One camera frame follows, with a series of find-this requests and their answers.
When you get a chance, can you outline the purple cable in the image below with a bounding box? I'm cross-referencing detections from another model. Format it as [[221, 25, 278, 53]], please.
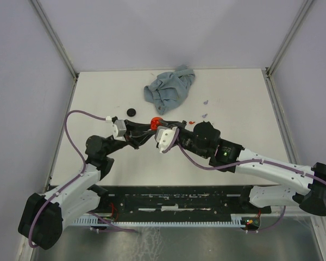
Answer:
[[162, 127, 326, 234], [28, 110, 139, 250]]

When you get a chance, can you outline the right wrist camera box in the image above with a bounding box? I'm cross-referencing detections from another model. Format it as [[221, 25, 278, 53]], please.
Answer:
[[154, 126, 179, 154]]

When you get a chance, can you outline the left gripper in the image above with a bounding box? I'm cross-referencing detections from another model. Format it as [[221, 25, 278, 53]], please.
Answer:
[[103, 119, 158, 156]]

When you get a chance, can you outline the aluminium frame post left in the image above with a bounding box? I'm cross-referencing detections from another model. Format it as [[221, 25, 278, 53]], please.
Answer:
[[28, 0, 79, 80]]

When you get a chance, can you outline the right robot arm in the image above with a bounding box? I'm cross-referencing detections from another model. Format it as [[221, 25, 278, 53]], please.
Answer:
[[151, 118, 326, 216]]

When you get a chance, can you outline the orange round charging case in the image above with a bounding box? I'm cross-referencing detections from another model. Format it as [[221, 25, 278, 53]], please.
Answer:
[[150, 117, 162, 131]]

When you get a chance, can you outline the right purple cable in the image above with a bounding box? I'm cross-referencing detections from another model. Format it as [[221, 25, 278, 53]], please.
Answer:
[[162, 127, 326, 234]]

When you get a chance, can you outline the aluminium frame post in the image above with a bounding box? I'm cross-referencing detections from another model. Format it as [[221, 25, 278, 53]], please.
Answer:
[[266, 0, 316, 79], [28, 0, 79, 80]]

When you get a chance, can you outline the aluminium frame post right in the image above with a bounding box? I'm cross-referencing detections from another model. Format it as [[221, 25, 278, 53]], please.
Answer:
[[266, 0, 316, 79]]

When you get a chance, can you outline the white slotted cable duct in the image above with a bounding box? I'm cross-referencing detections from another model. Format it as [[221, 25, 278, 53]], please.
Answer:
[[71, 214, 257, 228]]

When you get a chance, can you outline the crumpled blue denim cloth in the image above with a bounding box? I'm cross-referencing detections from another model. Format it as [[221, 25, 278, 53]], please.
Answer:
[[143, 65, 196, 115]]

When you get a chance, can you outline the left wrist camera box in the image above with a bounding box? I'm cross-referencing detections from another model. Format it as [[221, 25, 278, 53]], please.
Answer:
[[112, 120, 127, 141]]

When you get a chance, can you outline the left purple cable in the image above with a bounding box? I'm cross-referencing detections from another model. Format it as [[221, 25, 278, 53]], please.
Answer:
[[28, 110, 139, 250]]

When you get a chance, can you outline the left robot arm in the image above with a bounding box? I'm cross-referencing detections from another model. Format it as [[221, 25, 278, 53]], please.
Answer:
[[18, 119, 156, 250]]

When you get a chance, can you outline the small green circuit board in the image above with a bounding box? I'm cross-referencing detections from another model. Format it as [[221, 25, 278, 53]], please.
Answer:
[[244, 217, 261, 230]]

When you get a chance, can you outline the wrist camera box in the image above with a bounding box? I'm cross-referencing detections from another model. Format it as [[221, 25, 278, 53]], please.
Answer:
[[154, 126, 179, 154], [112, 120, 127, 141]]

